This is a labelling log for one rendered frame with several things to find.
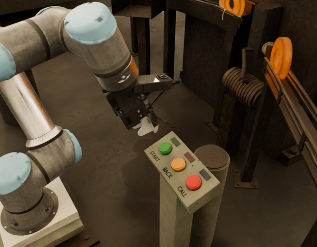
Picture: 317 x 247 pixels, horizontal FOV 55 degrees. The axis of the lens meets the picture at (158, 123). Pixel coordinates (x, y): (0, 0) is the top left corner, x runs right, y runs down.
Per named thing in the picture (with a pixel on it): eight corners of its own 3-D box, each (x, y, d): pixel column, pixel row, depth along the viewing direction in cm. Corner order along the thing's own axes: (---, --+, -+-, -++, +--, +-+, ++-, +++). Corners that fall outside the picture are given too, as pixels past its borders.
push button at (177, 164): (181, 158, 88) (179, 154, 87) (188, 166, 86) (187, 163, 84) (170, 165, 88) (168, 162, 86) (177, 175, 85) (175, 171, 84)
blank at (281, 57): (277, 81, 121) (268, 81, 121) (279, 42, 120) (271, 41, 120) (290, 78, 106) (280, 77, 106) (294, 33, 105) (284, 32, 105)
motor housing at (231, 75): (226, 142, 181) (242, 61, 146) (252, 166, 166) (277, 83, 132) (209, 150, 176) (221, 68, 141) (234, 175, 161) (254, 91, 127)
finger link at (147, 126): (141, 141, 83) (128, 120, 77) (158, 129, 84) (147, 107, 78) (146, 148, 81) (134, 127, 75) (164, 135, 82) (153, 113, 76)
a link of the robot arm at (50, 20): (15, 15, 64) (46, 22, 57) (60, -1, 70) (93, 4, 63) (31, 56, 70) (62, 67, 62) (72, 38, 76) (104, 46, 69)
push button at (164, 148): (168, 142, 93) (166, 139, 92) (174, 150, 91) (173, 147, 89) (157, 150, 93) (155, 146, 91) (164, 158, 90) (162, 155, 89)
